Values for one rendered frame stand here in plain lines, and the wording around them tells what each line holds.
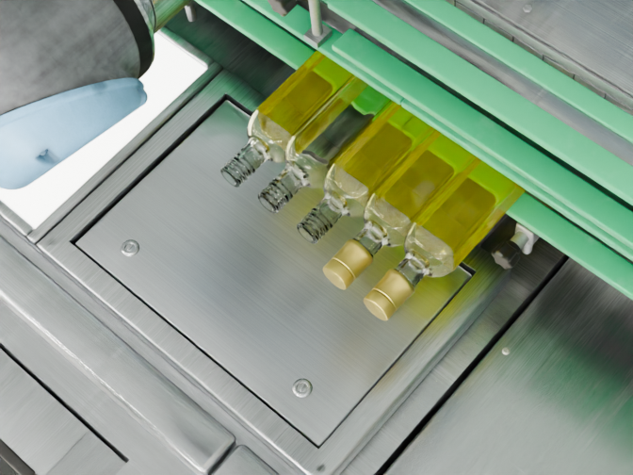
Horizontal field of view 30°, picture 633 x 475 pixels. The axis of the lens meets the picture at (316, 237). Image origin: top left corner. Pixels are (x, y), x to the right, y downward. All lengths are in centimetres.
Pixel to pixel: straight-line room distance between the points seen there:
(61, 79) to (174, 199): 75
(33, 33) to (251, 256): 73
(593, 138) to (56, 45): 61
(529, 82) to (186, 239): 47
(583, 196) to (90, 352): 59
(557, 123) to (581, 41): 9
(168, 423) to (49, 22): 70
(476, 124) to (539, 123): 11
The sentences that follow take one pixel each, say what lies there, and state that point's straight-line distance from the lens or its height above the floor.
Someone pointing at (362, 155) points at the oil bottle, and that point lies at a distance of 130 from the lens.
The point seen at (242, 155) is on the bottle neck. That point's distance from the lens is 133.
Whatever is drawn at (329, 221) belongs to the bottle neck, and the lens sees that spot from 128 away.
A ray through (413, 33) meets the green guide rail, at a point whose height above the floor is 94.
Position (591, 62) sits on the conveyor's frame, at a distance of 122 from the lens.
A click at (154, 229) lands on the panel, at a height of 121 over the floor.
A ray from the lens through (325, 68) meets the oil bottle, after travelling 137.
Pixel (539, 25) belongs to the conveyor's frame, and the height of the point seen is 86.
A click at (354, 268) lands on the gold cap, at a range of 125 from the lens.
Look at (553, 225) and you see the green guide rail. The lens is 133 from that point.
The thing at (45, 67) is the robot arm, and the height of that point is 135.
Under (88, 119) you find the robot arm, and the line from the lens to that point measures 74.
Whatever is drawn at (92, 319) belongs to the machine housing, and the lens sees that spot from 143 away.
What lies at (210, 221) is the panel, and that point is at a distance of 145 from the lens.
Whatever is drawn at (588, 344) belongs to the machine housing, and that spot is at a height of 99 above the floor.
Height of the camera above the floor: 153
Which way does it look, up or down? 18 degrees down
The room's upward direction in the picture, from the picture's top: 136 degrees counter-clockwise
